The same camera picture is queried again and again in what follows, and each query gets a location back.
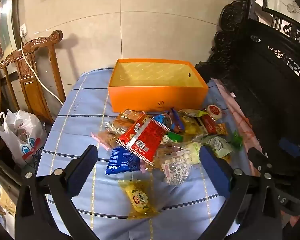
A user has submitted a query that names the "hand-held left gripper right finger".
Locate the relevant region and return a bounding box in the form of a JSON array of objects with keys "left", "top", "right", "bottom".
[{"left": 199, "top": 145, "right": 282, "bottom": 240}]

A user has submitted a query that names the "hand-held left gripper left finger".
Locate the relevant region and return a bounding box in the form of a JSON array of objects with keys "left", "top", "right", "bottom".
[{"left": 14, "top": 144, "right": 99, "bottom": 240}]

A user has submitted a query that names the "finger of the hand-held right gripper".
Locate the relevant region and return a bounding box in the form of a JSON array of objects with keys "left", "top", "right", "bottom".
[
  {"left": 276, "top": 137, "right": 300, "bottom": 157},
  {"left": 247, "top": 146, "right": 272, "bottom": 175}
]

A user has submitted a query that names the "round white red pastry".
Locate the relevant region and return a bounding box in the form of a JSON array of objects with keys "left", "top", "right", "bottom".
[{"left": 205, "top": 104, "right": 227, "bottom": 121}]

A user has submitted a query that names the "orange cardboard box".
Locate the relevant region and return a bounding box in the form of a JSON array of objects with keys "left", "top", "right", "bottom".
[{"left": 108, "top": 59, "right": 209, "bottom": 112}]

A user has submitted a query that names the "green candy wrapper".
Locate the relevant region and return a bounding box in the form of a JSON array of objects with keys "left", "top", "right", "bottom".
[{"left": 230, "top": 130, "right": 244, "bottom": 151}]

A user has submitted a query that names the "clear bag of white candies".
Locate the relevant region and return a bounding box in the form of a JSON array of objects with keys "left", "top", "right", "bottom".
[{"left": 154, "top": 142, "right": 202, "bottom": 186}]

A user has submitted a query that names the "pink snack packet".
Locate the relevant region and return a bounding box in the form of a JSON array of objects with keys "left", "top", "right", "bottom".
[{"left": 91, "top": 127, "right": 127, "bottom": 151}]

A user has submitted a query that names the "small orange snack packet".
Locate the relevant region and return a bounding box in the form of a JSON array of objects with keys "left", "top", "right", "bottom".
[{"left": 215, "top": 123, "right": 228, "bottom": 136}]

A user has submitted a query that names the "red-brown snack packet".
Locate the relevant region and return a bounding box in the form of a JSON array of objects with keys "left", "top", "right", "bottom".
[{"left": 197, "top": 115, "right": 218, "bottom": 135}]

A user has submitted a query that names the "small green snack packet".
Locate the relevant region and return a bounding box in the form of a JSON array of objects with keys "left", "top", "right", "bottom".
[{"left": 165, "top": 132, "right": 184, "bottom": 143}]

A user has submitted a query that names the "yellow flower-print snack packet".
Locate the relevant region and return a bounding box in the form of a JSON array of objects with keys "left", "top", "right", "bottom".
[{"left": 118, "top": 179, "right": 161, "bottom": 218}]

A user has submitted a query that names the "brown purple snack packet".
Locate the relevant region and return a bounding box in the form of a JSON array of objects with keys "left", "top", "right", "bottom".
[{"left": 169, "top": 107, "right": 186, "bottom": 133}]

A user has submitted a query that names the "white plastic bag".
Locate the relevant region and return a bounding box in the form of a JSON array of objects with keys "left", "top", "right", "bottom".
[{"left": 0, "top": 110, "right": 47, "bottom": 167}]

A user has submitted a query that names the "red checkered snack packet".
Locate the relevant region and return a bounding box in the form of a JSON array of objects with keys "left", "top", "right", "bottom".
[{"left": 116, "top": 117, "right": 171, "bottom": 165}]

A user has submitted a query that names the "dark carved wooden furniture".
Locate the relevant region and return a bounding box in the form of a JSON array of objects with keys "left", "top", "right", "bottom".
[{"left": 195, "top": 0, "right": 300, "bottom": 180}]

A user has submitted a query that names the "round blue snack packet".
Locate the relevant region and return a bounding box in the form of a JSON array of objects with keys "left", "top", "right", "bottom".
[{"left": 154, "top": 114, "right": 175, "bottom": 131}]

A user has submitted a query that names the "carved brown wooden chair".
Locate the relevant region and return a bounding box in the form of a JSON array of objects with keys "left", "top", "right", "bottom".
[{"left": 0, "top": 30, "right": 67, "bottom": 125}]

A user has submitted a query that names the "white power cable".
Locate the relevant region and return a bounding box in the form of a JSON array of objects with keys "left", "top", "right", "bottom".
[{"left": 19, "top": 31, "right": 65, "bottom": 105}]

